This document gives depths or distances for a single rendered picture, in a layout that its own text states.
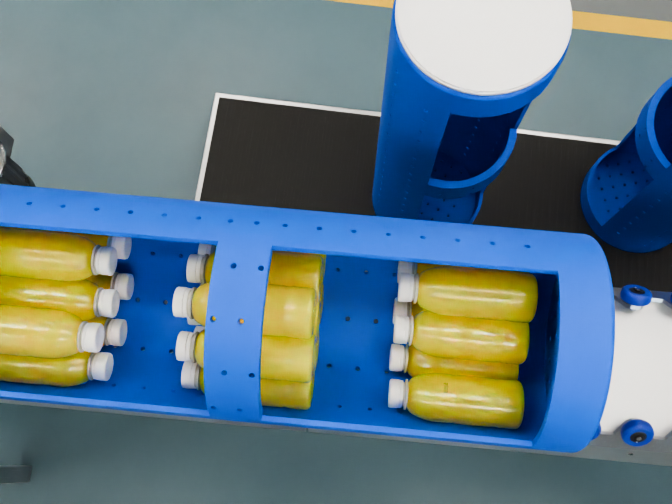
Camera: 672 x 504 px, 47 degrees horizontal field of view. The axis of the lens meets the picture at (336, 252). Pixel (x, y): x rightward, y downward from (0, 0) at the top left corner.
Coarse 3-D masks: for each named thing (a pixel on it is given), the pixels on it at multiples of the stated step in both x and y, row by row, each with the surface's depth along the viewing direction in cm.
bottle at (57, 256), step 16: (0, 240) 102; (16, 240) 102; (32, 240) 102; (48, 240) 102; (64, 240) 103; (80, 240) 103; (0, 256) 102; (16, 256) 102; (32, 256) 102; (48, 256) 102; (64, 256) 102; (80, 256) 102; (0, 272) 104; (16, 272) 103; (32, 272) 103; (48, 272) 102; (64, 272) 102; (80, 272) 103; (96, 272) 104
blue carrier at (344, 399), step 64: (0, 192) 98; (64, 192) 100; (256, 256) 91; (384, 256) 92; (448, 256) 92; (512, 256) 93; (576, 256) 93; (128, 320) 117; (256, 320) 89; (384, 320) 116; (576, 320) 88; (0, 384) 107; (128, 384) 110; (256, 384) 91; (320, 384) 112; (384, 384) 112; (576, 384) 88; (576, 448) 95
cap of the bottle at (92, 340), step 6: (90, 324) 102; (96, 324) 102; (84, 330) 101; (90, 330) 101; (96, 330) 101; (102, 330) 103; (84, 336) 101; (90, 336) 101; (96, 336) 101; (102, 336) 104; (84, 342) 101; (90, 342) 101; (96, 342) 101; (102, 342) 104; (84, 348) 101; (90, 348) 101; (96, 348) 102
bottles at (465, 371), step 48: (96, 240) 108; (0, 288) 105; (48, 288) 105; (96, 288) 107; (432, 336) 103; (480, 336) 103; (528, 336) 103; (48, 384) 106; (192, 384) 105; (288, 384) 103; (432, 384) 103; (480, 384) 104
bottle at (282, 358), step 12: (192, 336) 101; (204, 336) 100; (264, 336) 100; (312, 336) 100; (192, 348) 100; (264, 348) 99; (276, 348) 99; (288, 348) 99; (300, 348) 99; (312, 348) 99; (192, 360) 101; (264, 360) 99; (276, 360) 98; (288, 360) 98; (300, 360) 98; (312, 360) 99; (264, 372) 99; (276, 372) 99; (288, 372) 99; (300, 372) 99; (312, 372) 102
